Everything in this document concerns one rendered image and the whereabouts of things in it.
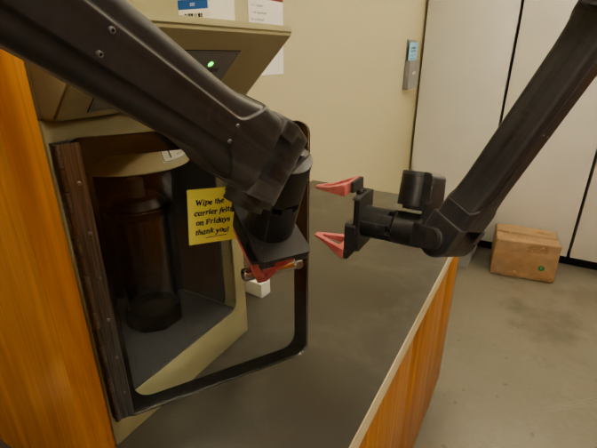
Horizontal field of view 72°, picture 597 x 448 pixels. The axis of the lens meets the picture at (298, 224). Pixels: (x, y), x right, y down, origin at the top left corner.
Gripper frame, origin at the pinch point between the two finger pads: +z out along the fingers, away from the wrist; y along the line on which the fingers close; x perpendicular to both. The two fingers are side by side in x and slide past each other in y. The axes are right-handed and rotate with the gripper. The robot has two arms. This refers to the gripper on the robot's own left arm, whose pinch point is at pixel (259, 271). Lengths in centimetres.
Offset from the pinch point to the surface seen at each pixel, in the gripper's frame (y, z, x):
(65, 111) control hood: -11.6, -18.9, -19.2
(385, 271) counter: -14, 35, 47
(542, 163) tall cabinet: -92, 93, 271
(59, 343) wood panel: 5.4, -4.4, -23.7
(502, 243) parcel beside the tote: -63, 135, 231
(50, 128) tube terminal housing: -13.6, -15.8, -21.0
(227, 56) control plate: -19.1, -20.9, 0.2
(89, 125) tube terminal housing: -15.5, -14.5, -17.1
